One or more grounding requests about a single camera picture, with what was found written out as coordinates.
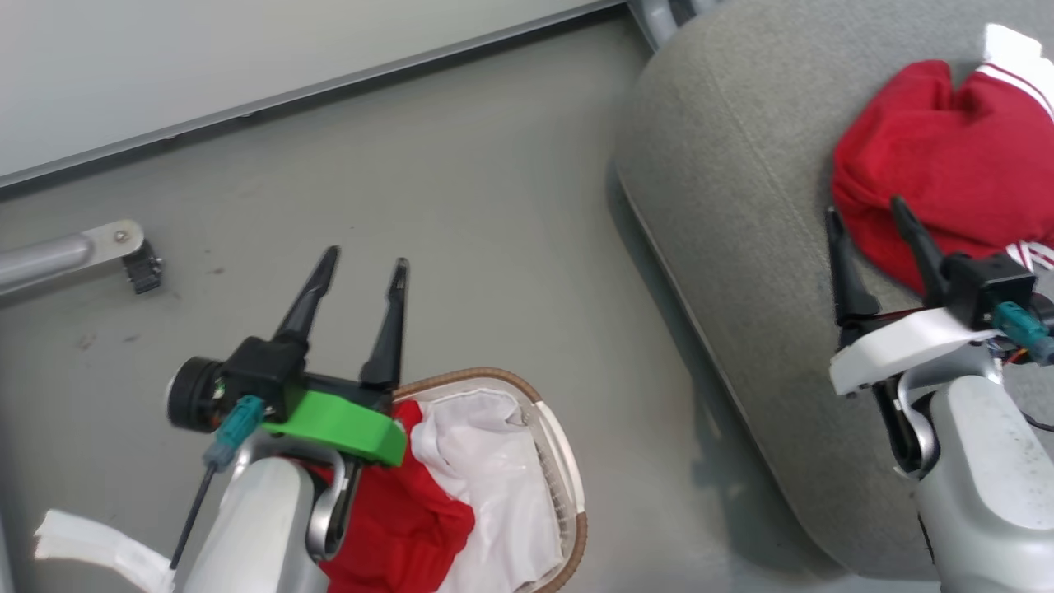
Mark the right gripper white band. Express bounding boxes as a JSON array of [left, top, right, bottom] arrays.
[[826, 196, 1038, 396]]

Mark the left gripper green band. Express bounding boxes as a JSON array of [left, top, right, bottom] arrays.
[[167, 245, 409, 467]]

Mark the grey fabric sofa seat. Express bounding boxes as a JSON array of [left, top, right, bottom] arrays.
[[613, 0, 1054, 582]]

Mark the woven laundry basket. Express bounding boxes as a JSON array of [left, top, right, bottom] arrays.
[[394, 367, 589, 593]]

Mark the red garment with white stripes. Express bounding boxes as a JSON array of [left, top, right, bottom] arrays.
[[830, 23, 1054, 296]]

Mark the small black caster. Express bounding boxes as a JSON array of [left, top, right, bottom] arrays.
[[123, 239, 164, 295]]

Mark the plain red garment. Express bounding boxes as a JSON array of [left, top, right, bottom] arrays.
[[303, 400, 478, 593]]

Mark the grey metal bar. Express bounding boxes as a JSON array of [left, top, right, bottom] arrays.
[[0, 220, 146, 299]]

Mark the white fabric strip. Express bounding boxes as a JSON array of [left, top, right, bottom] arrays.
[[34, 509, 176, 593]]

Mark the teal plug with dark cable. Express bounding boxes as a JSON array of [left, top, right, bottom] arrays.
[[991, 301, 1054, 367]]

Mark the black cable with teal plug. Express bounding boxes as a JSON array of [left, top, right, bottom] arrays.
[[169, 395, 267, 571]]

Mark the grey metal frame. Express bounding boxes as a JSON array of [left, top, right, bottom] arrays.
[[627, 0, 719, 52]]

